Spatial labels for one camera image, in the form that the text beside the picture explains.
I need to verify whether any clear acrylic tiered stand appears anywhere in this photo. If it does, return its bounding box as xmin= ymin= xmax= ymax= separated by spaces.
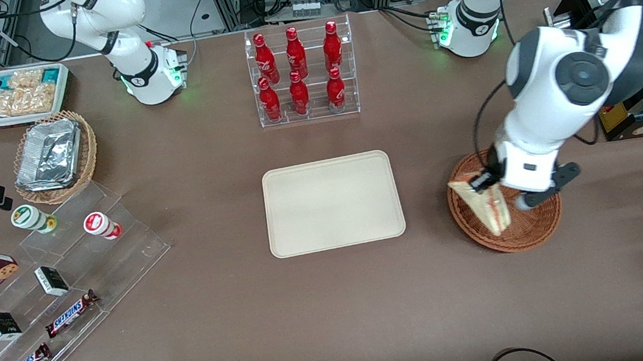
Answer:
xmin=0 ymin=173 xmax=184 ymax=361

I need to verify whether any green lid snack cup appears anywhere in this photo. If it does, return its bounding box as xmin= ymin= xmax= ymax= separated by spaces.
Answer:
xmin=9 ymin=201 xmax=58 ymax=238

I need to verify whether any white power strip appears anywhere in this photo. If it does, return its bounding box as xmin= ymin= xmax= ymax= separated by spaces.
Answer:
xmin=289 ymin=0 xmax=322 ymax=19

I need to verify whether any silver foil pack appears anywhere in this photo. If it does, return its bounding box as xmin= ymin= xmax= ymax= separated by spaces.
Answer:
xmin=11 ymin=116 xmax=86 ymax=187
xmin=15 ymin=169 xmax=78 ymax=194

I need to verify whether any clear acrylic bottle rack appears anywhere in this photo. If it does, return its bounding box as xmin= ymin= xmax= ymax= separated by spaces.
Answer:
xmin=242 ymin=14 xmax=362 ymax=129

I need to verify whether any red lid snack cup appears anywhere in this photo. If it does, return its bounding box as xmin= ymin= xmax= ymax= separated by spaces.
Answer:
xmin=81 ymin=209 xmax=123 ymax=243

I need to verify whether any red cola bottle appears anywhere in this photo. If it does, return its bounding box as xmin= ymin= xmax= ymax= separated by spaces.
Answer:
xmin=283 ymin=25 xmax=309 ymax=82
xmin=257 ymin=75 xmax=283 ymax=123
xmin=325 ymin=66 xmax=348 ymax=114
xmin=252 ymin=31 xmax=281 ymax=87
xmin=288 ymin=70 xmax=312 ymax=117
xmin=321 ymin=19 xmax=345 ymax=75

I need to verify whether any light wicker basket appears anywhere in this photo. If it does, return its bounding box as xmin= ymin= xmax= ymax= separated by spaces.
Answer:
xmin=7 ymin=106 xmax=104 ymax=209

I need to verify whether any clear cracker bag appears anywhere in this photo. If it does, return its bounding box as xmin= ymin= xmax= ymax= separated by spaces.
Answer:
xmin=7 ymin=67 xmax=45 ymax=91
xmin=20 ymin=82 xmax=61 ymax=115
xmin=0 ymin=87 xmax=27 ymax=118

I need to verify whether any triangle sandwich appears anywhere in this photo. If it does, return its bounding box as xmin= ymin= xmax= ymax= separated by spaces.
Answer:
xmin=446 ymin=167 xmax=514 ymax=243

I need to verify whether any beige plastic tray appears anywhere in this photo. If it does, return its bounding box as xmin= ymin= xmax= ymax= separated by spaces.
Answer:
xmin=260 ymin=148 xmax=408 ymax=260

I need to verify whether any small black carton box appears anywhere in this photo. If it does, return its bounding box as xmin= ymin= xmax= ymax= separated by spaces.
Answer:
xmin=33 ymin=264 xmax=70 ymax=300
xmin=0 ymin=309 xmax=23 ymax=342

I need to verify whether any white rectangular snack bin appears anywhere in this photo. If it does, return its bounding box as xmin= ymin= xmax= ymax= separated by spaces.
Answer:
xmin=0 ymin=61 xmax=76 ymax=128

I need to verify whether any brown round wicker basket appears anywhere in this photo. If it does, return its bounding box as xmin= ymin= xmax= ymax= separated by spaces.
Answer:
xmin=443 ymin=141 xmax=567 ymax=260

